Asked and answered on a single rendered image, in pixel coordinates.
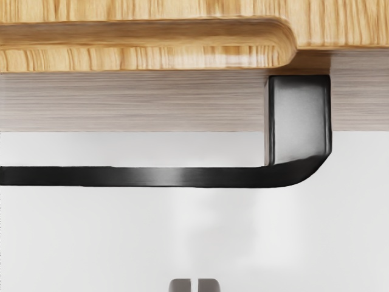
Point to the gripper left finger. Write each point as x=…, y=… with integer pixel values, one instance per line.
x=180, y=286

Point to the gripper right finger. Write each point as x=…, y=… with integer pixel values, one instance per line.
x=209, y=286

